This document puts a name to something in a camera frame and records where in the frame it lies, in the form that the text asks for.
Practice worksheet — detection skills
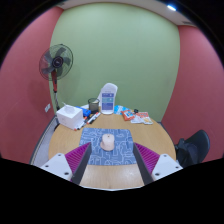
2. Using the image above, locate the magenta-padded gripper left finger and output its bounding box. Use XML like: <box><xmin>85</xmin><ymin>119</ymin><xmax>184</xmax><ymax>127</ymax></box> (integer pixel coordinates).
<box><xmin>39</xmin><ymin>142</ymin><xmax>93</xmax><ymax>185</ymax></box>

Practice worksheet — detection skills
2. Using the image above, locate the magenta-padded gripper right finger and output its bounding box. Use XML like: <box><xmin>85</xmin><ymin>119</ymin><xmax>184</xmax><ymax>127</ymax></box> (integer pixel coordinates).
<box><xmin>133</xmin><ymin>142</ymin><xmax>184</xmax><ymax>186</ymax></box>

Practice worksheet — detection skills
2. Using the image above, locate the pale pink computer mouse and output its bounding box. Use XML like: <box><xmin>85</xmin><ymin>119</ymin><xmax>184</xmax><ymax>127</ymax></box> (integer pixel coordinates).
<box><xmin>99</xmin><ymin>133</ymin><xmax>116</xmax><ymax>152</ymax></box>

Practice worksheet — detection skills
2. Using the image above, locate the blue patterned mouse pad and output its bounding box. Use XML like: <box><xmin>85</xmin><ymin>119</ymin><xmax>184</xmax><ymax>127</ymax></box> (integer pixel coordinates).
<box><xmin>78</xmin><ymin>127</ymin><xmax>138</xmax><ymax>167</ymax></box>

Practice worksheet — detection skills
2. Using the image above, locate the black backpack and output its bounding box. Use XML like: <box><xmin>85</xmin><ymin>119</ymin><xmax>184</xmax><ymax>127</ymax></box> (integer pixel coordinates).
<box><xmin>175</xmin><ymin>138</ymin><xmax>198</xmax><ymax>168</ymax></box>

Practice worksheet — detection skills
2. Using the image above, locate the black office chair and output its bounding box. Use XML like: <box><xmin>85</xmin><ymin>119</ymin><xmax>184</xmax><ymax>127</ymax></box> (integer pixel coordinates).
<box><xmin>174</xmin><ymin>129</ymin><xmax>211</xmax><ymax>168</ymax></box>

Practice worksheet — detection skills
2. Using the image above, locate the black red whiteboard marker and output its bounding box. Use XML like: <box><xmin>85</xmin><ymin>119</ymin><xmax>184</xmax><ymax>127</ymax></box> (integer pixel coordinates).
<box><xmin>85</xmin><ymin>111</ymin><xmax>102</xmax><ymax>125</ymax></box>
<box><xmin>74</xmin><ymin>116</ymin><xmax>89</xmax><ymax>131</ymax></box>

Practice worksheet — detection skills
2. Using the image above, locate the white tissue box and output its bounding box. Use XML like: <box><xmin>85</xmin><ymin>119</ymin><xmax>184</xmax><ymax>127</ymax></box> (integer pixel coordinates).
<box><xmin>55</xmin><ymin>102</ymin><xmax>84</xmax><ymax>130</ymax></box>

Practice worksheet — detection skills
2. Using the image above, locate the white orange snack packet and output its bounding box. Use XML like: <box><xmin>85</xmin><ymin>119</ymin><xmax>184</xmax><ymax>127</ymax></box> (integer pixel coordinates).
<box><xmin>130</xmin><ymin>111</ymin><xmax>154</xmax><ymax>126</ymax></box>

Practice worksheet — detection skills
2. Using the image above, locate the blue whiteboard eraser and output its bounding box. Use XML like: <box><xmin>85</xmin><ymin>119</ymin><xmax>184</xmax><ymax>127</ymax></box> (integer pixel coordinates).
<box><xmin>75</xmin><ymin>106</ymin><xmax>92</xmax><ymax>118</ymax></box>

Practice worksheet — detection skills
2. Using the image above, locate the red snack packet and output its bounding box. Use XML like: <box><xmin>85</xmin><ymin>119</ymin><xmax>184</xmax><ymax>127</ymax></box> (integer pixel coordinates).
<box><xmin>120</xmin><ymin>108</ymin><xmax>136</xmax><ymax>122</ymax></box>

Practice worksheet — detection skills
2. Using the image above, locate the dark mesh pen cup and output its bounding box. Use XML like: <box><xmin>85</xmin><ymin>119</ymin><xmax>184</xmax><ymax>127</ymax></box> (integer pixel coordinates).
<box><xmin>87</xmin><ymin>97</ymin><xmax>101</xmax><ymax>114</ymax></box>

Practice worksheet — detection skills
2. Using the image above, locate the light blue packet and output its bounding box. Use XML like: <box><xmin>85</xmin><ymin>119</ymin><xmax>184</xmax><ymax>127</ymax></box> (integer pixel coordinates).
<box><xmin>113</xmin><ymin>105</ymin><xmax>129</xmax><ymax>115</ymax></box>

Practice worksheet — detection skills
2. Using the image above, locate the black standing fan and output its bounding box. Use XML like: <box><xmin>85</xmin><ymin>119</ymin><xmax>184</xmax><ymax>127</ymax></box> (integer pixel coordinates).
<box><xmin>38</xmin><ymin>43</ymin><xmax>74</xmax><ymax>111</ymax></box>

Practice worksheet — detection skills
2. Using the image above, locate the ceiling light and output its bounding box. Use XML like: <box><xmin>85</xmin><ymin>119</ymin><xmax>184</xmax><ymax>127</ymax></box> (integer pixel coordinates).
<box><xmin>166</xmin><ymin>3</ymin><xmax>178</xmax><ymax>12</ymax></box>

